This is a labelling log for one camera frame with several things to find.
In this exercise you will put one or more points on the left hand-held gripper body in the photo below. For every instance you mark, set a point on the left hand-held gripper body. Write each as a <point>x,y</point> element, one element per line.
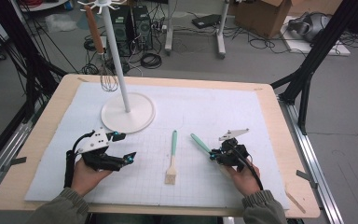
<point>101,160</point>

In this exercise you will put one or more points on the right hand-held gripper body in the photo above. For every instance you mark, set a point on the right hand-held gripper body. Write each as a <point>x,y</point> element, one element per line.
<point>233,155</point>

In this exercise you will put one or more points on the white hook stand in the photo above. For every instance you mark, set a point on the white hook stand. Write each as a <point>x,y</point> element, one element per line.
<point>127,119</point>

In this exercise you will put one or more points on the person's left hand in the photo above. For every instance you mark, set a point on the person's left hand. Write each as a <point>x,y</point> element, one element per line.
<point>87,180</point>

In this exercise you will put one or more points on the person's right hand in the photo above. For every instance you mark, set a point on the person's right hand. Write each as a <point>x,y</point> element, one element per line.
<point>245,182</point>

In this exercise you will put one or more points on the white grid mat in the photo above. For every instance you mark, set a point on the white grid mat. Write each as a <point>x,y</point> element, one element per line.
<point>167,102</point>

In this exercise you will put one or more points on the person's dark trousers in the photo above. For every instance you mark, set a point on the person's dark trousers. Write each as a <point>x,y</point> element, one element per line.
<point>152,219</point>

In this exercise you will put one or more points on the grey metal clamp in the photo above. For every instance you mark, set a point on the grey metal clamp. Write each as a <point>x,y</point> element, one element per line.
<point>306,177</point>
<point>18,161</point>

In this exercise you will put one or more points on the black computer tower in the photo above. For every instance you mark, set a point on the black computer tower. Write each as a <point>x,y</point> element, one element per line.
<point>126,28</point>
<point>143,28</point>

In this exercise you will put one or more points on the clear plastic bag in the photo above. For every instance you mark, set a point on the clear plastic bag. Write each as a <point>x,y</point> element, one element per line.
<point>60,23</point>

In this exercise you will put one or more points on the white floor board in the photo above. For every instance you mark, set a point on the white floor board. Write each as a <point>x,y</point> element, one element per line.
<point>301,45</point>

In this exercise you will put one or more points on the black flat device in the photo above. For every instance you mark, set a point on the black flat device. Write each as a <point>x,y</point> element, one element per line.
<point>206,21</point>

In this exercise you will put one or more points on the cardboard box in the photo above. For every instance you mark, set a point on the cardboard box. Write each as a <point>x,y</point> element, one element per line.
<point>261,18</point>

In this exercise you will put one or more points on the aluminium rail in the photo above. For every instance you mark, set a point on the aluminium rail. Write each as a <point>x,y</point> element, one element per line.
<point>3,152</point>
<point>315,165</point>

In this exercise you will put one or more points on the white rolling stand frame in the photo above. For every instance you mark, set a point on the white rolling stand frame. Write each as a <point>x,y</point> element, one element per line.
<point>168,31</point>

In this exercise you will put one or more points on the black metal frame post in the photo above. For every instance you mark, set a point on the black metal frame post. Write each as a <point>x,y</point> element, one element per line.
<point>320,46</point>
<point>18,40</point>

